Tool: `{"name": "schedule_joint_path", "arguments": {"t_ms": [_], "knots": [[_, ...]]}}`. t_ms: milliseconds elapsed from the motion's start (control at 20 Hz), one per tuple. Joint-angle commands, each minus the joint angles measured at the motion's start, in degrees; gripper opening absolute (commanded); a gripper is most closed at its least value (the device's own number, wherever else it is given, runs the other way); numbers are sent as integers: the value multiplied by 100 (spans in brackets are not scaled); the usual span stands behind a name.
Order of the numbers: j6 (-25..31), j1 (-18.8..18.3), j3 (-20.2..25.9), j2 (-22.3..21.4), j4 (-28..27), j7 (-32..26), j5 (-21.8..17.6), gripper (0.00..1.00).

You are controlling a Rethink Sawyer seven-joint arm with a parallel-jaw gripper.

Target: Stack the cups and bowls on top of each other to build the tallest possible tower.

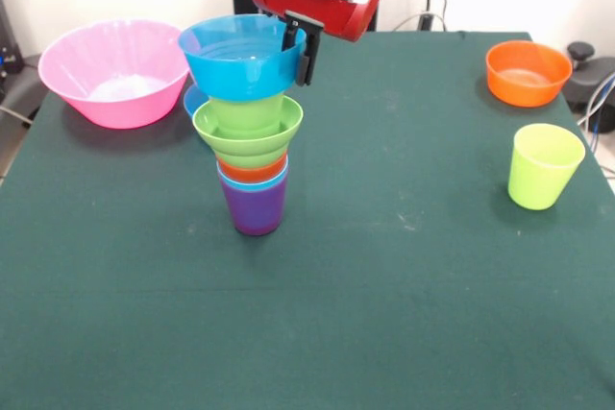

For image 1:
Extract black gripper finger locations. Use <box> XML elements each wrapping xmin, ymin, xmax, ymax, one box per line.
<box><xmin>281</xmin><ymin>20</ymin><xmax>302</xmax><ymax>52</ymax></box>
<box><xmin>294</xmin><ymin>28</ymin><xmax>324</xmax><ymax>88</ymax></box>

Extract blue bowl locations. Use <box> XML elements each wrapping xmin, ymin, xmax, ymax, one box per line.
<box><xmin>177</xmin><ymin>14</ymin><xmax>308</xmax><ymax>103</ymax></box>
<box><xmin>183</xmin><ymin>83</ymin><xmax>209</xmax><ymax>135</ymax></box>

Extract green bowl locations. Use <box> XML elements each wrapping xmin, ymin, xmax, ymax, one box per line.
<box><xmin>191</xmin><ymin>95</ymin><xmax>306</xmax><ymax>169</ymax></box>

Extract orange cup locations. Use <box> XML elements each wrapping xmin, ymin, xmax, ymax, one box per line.
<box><xmin>217</xmin><ymin>154</ymin><xmax>289</xmax><ymax>183</ymax></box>

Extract blue cup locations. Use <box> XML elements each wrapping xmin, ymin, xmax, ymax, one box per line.
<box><xmin>215</xmin><ymin>159</ymin><xmax>290</xmax><ymax>192</ymax></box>

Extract purple cup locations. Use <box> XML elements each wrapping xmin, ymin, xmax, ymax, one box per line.
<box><xmin>218</xmin><ymin>174</ymin><xmax>288</xmax><ymax>237</ymax></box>

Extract large pink bowl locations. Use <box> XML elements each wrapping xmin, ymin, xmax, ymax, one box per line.
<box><xmin>37</xmin><ymin>19</ymin><xmax>190</xmax><ymax>131</ymax></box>

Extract orange bowl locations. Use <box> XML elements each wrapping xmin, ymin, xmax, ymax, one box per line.
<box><xmin>484</xmin><ymin>39</ymin><xmax>574</xmax><ymax>109</ymax></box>

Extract dark green table cloth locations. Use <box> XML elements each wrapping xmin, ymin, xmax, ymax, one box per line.
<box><xmin>0</xmin><ymin>29</ymin><xmax>615</xmax><ymax>410</ymax></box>

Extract yellow-green cup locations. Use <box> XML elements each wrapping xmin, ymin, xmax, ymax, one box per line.
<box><xmin>507</xmin><ymin>123</ymin><xmax>586</xmax><ymax>212</ymax></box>

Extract black device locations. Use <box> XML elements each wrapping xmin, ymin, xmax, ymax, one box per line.
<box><xmin>0</xmin><ymin>0</ymin><xmax>25</xmax><ymax>80</ymax></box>

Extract black office chair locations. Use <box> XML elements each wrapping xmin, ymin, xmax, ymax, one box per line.
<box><xmin>561</xmin><ymin>41</ymin><xmax>615</xmax><ymax>118</ymax></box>

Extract grey cable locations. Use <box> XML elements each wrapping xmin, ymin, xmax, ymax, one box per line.
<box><xmin>0</xmin><ymin>105</ymin><xmax>34</xmax><ymax>129</ymax></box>

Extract blue cable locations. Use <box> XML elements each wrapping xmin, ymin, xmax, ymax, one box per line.
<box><xmin>576</xmin><ymin>71</ymin><xmax>615</xmax><ymax>142</ymax></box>

